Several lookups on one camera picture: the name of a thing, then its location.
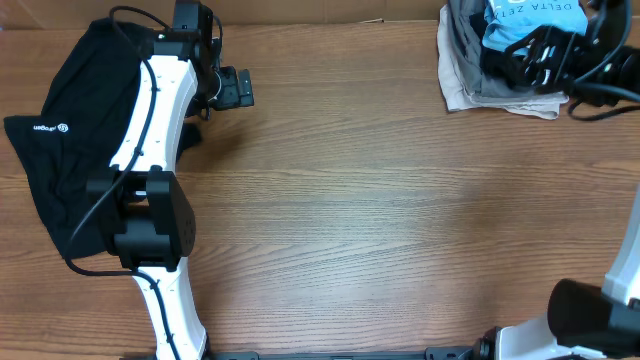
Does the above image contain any light blue printed t-shirt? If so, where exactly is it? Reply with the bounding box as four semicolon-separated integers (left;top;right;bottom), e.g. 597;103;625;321
482;0;588;52

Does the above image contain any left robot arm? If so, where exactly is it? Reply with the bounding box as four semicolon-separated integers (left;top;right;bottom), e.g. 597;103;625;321
80;1;254;359

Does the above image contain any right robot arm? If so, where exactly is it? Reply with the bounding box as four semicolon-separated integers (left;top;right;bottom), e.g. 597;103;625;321
462;0;639;360

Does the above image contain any beige folded garment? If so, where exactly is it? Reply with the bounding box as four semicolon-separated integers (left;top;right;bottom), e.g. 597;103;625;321
437;1;569;120

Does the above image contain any black folded garment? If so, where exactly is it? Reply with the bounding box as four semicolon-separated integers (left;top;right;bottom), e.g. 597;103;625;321
470;1;587;92

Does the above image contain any grey folded garment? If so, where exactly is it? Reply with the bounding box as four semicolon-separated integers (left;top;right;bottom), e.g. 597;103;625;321
441;0;587;99

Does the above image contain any black t-shirt on left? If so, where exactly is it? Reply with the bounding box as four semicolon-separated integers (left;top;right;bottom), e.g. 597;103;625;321
3;17;203;261

